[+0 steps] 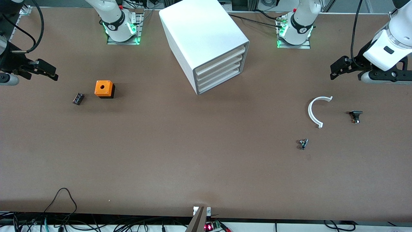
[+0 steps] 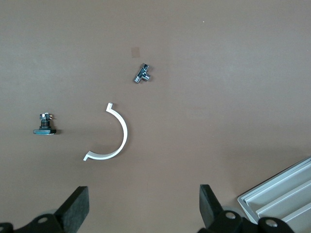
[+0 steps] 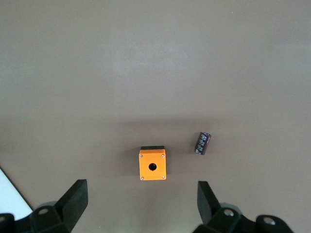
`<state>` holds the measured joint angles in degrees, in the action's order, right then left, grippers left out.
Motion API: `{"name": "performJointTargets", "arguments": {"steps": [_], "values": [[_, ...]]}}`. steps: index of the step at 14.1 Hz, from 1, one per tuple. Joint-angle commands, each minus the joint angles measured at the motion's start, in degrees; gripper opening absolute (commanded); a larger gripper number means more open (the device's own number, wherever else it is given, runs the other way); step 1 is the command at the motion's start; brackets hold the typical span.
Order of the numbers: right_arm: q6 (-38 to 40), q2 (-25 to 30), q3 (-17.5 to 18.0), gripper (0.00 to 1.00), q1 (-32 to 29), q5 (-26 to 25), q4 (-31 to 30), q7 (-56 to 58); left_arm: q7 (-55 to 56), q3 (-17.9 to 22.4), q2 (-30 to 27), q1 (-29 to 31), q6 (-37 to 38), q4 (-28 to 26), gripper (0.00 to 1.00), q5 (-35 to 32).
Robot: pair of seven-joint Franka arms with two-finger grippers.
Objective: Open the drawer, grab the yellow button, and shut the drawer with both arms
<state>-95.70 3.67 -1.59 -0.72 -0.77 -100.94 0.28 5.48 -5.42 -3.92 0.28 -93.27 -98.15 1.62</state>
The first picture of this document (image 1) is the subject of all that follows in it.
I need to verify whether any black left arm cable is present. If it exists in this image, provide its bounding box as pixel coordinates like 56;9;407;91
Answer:
351;0;363;66

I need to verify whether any black cable behind cabinet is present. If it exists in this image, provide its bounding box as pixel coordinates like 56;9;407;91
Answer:
228;14;285;29

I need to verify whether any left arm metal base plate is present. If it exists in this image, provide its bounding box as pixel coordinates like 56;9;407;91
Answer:
277;14;311;49

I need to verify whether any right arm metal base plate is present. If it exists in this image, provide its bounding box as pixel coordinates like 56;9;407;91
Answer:
107;9;144;45

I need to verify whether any black cable coil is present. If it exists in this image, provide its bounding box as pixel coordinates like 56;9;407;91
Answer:
323;220;356;232

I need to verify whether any black looped table cable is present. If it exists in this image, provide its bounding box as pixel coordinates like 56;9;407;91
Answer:
43;188;78;215

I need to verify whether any orange box with hole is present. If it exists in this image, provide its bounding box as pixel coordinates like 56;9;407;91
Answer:
94;80;116;99

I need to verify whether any circuit board with red light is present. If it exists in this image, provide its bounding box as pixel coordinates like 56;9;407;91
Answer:
204;220;223;232

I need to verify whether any white curved half ring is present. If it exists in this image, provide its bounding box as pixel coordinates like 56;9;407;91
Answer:
308;96;333;129

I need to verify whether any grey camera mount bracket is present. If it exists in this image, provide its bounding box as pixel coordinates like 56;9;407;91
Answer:
185;206;211;232

